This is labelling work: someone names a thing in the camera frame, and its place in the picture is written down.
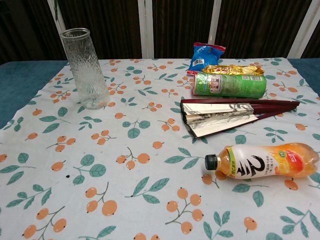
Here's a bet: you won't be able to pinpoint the blue snack bag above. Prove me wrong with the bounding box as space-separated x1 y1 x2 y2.
186 42 227 76

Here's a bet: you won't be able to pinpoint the green chip can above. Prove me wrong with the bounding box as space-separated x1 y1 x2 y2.
191 71 268 99

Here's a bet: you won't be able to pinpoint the dark red folding fan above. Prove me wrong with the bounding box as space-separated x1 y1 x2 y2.
180 98 301 139

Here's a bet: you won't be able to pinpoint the white frame post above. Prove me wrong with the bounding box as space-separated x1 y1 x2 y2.
47 0 68 35
208 0 224 46
286 0 315 59
137 0 155 60

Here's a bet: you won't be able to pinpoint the orange juice bottle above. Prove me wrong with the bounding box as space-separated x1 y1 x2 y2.
204 142 320 181

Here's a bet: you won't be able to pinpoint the white fruit print tablecloth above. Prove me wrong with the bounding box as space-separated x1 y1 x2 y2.
0 57 320 240

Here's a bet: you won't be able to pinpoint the gold foil snack bag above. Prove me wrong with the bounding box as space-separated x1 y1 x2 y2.
201 64 265 77

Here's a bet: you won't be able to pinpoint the clear textured glass vase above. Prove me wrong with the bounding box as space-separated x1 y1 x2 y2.
59 27 111 110

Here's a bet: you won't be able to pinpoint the dark brown curtain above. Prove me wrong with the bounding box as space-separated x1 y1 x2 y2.
0 0 320 65

